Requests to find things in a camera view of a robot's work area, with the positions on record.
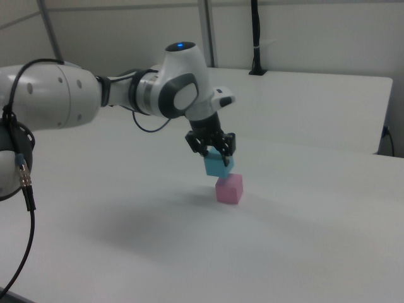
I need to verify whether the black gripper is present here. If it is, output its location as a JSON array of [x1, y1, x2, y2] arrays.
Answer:
[[184, 112, 236, 167]]

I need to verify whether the blue cube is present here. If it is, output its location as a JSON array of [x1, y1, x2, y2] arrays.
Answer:
[[203, 149, 237, 179]]

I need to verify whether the pink cube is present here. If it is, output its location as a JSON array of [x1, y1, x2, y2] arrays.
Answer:
[[215, 173, 244, 205]]

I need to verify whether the thin blue cable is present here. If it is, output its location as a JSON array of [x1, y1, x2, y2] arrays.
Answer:
[[131, 110, 172, 133]]

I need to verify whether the grey partition frame post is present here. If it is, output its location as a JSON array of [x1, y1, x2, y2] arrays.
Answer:
[[39, 0, 65, 64], [198, 0, 219, 68]]

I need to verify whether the black pole with cables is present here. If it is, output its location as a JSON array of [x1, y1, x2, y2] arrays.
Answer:
[[248, 0, 268, 76]]

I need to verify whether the black cable at table edge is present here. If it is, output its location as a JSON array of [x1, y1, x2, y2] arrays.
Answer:
[[383, 125, 396, 157]]

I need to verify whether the black cable with metal connector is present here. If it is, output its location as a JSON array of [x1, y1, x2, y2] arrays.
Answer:
[[0, 58, 66, 298]]

